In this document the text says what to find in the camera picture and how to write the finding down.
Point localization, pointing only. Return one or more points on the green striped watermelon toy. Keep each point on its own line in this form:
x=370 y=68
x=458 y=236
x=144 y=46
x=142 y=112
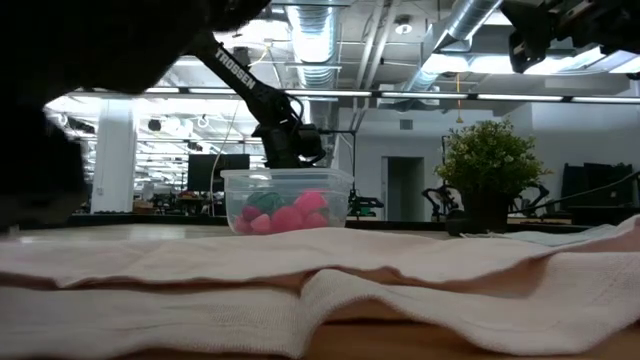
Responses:
x=267 y=201

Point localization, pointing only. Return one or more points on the round pink-red textured fruit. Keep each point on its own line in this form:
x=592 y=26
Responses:
x=286 y=220

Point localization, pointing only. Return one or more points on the small pink fruit toy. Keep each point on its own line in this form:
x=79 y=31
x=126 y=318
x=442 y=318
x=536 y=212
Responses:
x=250 y=212

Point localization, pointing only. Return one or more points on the pale pink peach toy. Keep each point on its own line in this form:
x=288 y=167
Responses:
x=260 y=224

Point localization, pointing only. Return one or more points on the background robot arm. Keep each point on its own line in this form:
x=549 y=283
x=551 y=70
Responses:
x=440 y=197
x=365 y=204

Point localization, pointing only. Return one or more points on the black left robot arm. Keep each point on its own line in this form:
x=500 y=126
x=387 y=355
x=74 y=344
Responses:
x=240 y=80

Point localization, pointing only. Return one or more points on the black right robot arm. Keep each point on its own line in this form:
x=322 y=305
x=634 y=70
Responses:
x=610 y=25

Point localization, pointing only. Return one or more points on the clear plastic tupperware container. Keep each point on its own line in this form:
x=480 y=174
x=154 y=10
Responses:
x=340 y=200

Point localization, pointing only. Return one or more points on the black background monitor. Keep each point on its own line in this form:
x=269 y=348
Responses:
x=205 y=172
x=600 y=185

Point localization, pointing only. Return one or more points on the potted white-flowered green plant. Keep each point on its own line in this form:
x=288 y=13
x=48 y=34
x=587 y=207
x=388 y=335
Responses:
x=490 y=160

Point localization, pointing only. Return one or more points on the white building column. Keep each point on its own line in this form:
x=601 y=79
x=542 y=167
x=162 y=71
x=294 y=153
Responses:
x=112 y=165

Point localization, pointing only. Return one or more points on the small black object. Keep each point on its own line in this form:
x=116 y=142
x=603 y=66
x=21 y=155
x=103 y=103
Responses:
x=456 y=225

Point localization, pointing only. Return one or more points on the beige pink cloth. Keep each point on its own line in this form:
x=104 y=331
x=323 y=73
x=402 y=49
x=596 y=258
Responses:
x=200 y=310

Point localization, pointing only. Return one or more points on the silver ventilation duct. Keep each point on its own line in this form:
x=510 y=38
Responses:
x=470 y=17
x=315 y=40

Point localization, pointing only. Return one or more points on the black table frame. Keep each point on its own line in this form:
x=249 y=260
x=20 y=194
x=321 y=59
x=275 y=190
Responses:
x=150 y=221

